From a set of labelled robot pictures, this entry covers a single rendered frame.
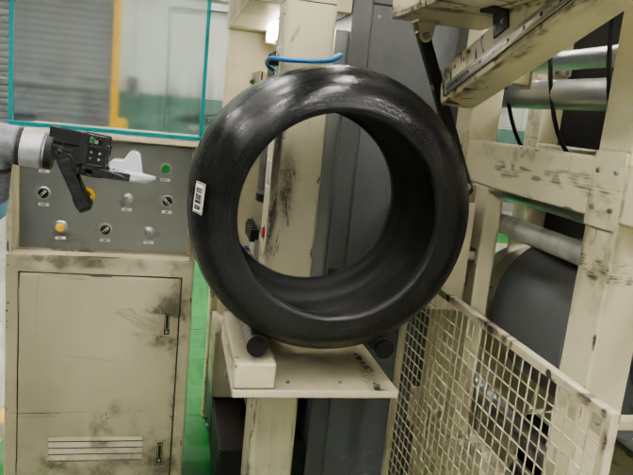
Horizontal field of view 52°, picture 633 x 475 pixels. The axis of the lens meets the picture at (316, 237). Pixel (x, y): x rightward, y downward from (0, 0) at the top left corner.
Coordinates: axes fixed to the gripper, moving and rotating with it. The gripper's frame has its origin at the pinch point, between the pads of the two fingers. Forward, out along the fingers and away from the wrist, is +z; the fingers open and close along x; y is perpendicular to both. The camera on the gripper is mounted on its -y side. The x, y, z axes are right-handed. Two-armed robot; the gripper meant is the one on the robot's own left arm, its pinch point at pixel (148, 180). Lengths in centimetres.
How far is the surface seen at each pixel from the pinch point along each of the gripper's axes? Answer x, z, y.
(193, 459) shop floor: 102, 33, -118
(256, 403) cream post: 29, 38, -59
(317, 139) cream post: 28, 39, 15
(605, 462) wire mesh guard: -58, 74, -22
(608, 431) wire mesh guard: -58, 73, -17
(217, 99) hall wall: 926, 64, 32
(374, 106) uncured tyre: -12.9, 39.5, 24.0
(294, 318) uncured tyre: -12.7, 33.0, -20.4
